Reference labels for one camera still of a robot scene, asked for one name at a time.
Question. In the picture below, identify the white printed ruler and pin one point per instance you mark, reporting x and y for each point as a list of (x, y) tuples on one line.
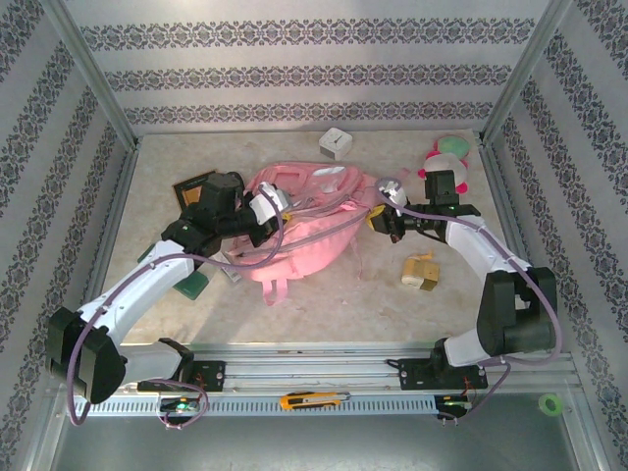
[(231, 275)]

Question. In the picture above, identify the pink backpack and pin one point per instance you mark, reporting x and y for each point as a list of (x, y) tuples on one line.
[(314, 235)]

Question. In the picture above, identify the tan tape dispenser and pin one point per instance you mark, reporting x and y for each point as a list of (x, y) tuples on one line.
[(417, 272)]

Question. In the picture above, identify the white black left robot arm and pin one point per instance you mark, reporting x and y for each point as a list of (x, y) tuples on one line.
[(142, 289)]

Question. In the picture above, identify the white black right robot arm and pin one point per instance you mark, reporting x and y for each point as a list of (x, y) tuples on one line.
[(471, 245)]

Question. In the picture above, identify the white pink green plush toy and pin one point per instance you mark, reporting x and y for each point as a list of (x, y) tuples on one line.
[(449, 158)]

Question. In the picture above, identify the white square alarm clock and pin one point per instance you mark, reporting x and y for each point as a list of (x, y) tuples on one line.
[(333, 143)]

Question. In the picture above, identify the yellow black utility knife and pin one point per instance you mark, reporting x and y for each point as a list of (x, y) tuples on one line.
[(299, 401)]

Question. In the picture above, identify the small LED circuit board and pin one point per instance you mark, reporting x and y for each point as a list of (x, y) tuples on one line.
[(181, 406), (454, 403)]

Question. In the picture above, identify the green tape roll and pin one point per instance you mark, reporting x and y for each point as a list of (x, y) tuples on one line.
[(541, 405)]

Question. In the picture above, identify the aluminium table side rail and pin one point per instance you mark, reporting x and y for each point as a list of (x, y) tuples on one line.
[(510, 216), (115, 225)]

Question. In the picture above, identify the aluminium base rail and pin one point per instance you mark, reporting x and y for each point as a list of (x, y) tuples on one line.
[(314, 365)]

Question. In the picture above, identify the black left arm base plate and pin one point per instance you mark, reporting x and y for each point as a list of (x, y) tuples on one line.
[(213, 375)]

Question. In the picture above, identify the aluminium frame post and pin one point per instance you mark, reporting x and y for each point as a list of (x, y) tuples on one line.
[(93, 73), (530, 68)]

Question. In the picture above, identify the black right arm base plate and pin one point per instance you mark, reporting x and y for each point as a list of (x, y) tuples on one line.
[(414, 375)]

